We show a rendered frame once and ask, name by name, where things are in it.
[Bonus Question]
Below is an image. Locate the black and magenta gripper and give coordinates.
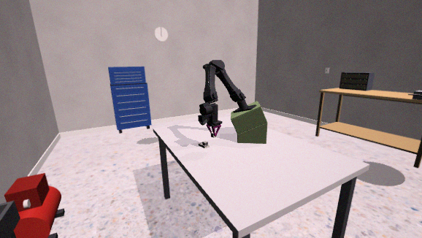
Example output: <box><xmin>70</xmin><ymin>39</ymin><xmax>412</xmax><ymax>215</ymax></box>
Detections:
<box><xmin>207</xmin><ymin>113</ymin><xmax>222</xmax><ymax>136</ymax></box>

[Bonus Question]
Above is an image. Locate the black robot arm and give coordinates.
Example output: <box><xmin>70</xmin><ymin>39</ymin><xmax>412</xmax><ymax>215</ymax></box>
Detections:
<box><xmin>198</xmin><ymin>60</ymin><xmax>256</xmax><ymax>125</ymax></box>

